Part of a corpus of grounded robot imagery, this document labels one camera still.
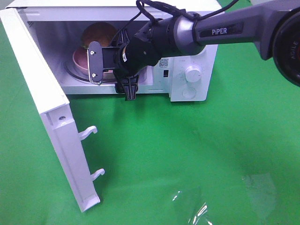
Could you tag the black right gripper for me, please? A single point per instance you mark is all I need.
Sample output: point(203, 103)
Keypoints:
point(132, 56)

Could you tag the burger with lettuce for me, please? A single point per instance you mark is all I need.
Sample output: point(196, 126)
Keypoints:
point(101, 32)

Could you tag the pink round plate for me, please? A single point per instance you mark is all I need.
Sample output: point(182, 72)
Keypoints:
point(80, 59)

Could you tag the round door release button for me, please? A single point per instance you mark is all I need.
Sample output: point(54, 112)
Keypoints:
point(189, 92)

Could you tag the white microwave door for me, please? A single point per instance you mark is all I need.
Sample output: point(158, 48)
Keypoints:
point(53, 107)

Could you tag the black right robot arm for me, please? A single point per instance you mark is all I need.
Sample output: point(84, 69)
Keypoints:
point(274, 28)

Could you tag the white microwave oven body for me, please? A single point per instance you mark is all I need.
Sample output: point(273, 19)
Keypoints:
point(46, 38)

